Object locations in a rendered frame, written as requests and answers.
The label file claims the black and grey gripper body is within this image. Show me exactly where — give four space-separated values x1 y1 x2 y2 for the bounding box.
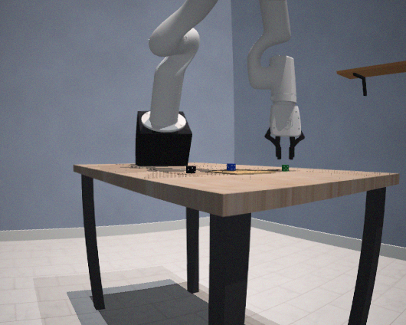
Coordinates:
269 103 301 137

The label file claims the tan flat mat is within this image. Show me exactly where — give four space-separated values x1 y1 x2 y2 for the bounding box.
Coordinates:
208 169 276 175

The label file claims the black die with white pips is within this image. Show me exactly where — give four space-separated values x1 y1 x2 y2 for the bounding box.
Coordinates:
186 166 196 173

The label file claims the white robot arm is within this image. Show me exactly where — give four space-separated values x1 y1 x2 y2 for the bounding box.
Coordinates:
141 0 296 133

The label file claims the blue die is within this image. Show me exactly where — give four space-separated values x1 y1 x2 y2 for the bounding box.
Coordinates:
227 163 236 171

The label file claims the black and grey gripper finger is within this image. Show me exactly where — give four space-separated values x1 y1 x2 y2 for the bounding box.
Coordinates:
289 130 305 159
265 128 281 159

